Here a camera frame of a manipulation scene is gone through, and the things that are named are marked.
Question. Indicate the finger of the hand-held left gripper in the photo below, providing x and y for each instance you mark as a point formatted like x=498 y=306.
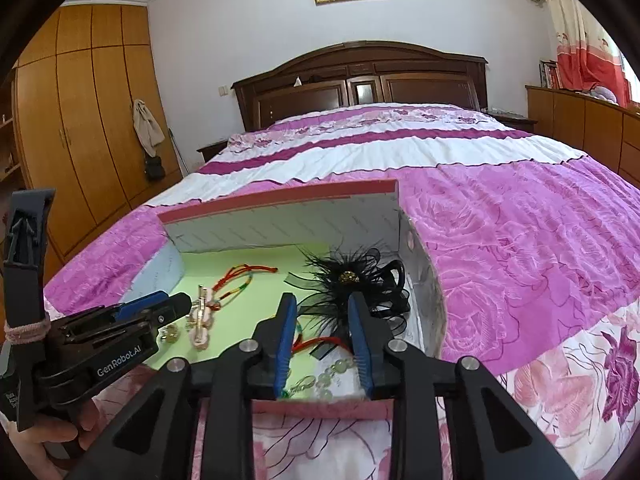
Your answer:
x=142 y=304
x=172 y=310

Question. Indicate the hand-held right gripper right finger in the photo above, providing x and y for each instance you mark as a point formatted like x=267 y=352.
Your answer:
x=361 y=350

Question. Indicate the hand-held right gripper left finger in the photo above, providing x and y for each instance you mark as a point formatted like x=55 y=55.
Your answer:
x=286 y=350

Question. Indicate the pink sequin hair clip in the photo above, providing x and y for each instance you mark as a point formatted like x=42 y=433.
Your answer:
x=201 y=330

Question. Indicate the pink cardboard box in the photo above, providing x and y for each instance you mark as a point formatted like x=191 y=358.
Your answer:
x=300 y=220

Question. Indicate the person's left hand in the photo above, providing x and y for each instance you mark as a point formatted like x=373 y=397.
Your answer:
x=45 y=442

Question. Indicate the black feather hair accessory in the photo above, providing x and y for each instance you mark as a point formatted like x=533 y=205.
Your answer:
x=340 y=280

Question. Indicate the black hanging bag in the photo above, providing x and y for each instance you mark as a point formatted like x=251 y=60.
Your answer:
x=154 y=167

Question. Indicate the thin pole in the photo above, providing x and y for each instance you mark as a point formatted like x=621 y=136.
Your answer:
x=177 y=152

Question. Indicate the dark wooden nightstand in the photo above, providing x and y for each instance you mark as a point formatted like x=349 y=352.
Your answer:
x=214 y=150
x=515 y=122

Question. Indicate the beige hanging cloth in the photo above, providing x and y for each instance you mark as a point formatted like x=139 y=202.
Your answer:
x=147 y=130

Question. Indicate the pink floral bedspread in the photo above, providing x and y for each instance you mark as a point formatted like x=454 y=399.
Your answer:
x=500 y=210

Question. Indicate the brown wooden wardrobe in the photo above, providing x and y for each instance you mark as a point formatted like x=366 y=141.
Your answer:
x=90 y=110

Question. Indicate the wooden shelf unit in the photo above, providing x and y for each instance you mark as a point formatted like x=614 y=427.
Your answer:
x=7 y=135

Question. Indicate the dark wooden headboard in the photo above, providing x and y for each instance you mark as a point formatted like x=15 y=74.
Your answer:
x=310 y=95

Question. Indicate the brown wooden cabinet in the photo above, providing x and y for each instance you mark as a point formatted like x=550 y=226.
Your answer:
x=565 y=115

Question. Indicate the grey cloth bundle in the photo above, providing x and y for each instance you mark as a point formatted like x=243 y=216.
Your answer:
x=607 y=95

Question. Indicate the red and cream curtain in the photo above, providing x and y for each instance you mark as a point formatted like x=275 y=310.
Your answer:
x=585 y=50

